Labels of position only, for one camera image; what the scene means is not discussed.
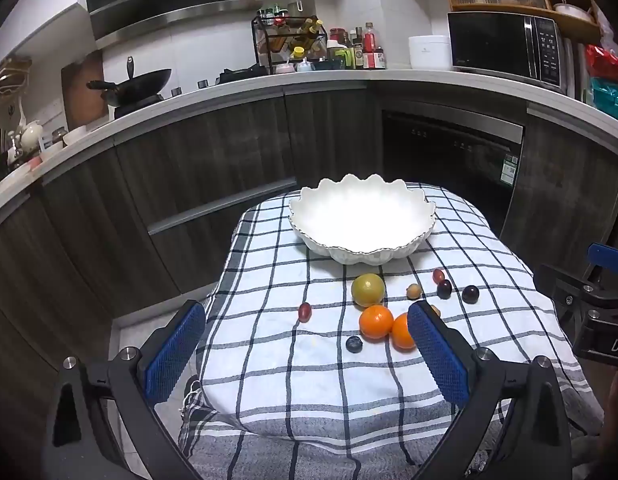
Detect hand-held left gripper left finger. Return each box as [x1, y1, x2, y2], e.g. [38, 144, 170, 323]
[39, 300, 210, 480]

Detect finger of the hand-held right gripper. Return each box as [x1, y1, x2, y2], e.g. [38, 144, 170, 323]
[587, 242, 618, 287]
[534, 263, 608, 312]

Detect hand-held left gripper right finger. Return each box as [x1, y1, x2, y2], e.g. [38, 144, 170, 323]
[407, 300, 574, 480]

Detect orange tangerine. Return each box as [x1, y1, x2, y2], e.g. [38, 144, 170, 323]
[391, 312, 417, 351]
[359, 305, 395, 339]

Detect white scalloped bowl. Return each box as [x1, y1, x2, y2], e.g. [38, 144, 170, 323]
[288, 173, 436, 266]

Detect blue checked cloth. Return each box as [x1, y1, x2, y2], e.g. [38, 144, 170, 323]
[178, 182, 606, 480]

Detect teal plastic bag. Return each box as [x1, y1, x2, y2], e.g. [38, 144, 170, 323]
[591, 77, 618, 126]

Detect black dishwasher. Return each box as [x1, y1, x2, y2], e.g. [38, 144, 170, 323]
[380, 101, 526, 241]

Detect dark wood kitchen cabinets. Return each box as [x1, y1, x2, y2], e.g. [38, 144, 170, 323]
[0, 82, 618, 411]

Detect red plastic bag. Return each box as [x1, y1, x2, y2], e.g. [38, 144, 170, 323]
[586, 45, 618, 86]

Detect small white bowl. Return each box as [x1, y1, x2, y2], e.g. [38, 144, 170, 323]
[63, 126, 90, 148]

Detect black microwave oven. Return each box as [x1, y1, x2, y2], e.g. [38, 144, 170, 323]
[447, 11, 564, 92]

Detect white pot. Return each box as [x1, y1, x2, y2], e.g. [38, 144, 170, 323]
[554, 2, 592, 23]

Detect white teapot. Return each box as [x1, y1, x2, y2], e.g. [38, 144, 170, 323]
[20, 120, 44, 153]

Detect white rice cooker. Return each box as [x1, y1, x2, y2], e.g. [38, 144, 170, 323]
[408, 35, 452, 71]

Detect black wok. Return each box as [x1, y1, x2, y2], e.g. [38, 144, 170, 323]
[86, 67, 173, 108]

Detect wooden cutting board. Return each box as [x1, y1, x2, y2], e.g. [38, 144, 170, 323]
[60, 50, 106, 131]

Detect group of condiment bottles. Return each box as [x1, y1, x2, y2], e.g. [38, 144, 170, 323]
[256, 4, 387, 72]

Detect black wire spice rack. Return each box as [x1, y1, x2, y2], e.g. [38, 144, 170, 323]
[251, 15, 327, 75]

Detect gold wire rack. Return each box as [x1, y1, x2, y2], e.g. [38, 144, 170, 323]
[0, 57, 32, 106]

